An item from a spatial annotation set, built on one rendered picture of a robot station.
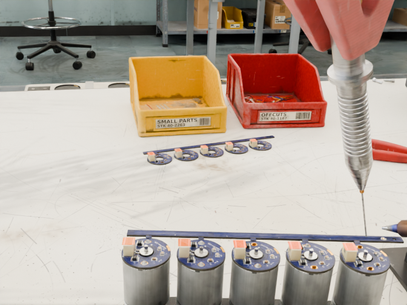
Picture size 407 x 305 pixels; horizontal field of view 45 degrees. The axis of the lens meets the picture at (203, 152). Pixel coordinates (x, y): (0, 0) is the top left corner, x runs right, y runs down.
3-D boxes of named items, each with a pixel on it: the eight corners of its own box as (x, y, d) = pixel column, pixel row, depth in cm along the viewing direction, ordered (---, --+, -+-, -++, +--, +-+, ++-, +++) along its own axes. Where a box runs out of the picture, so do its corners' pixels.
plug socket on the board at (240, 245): (249, 259, 25) (251, 249, 25) (232, 259, 25) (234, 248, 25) (248, 250, 26) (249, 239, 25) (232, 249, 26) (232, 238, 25)
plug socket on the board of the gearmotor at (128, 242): (138, 256, 25) (138, 245, 25) (121, 256, 25) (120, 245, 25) (140, 247, 26) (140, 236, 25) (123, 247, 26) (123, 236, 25)
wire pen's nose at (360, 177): (343, 190, 22) (339, 163, 21) (360, 176, 22) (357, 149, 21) (363, 200, 21) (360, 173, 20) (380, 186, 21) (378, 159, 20)
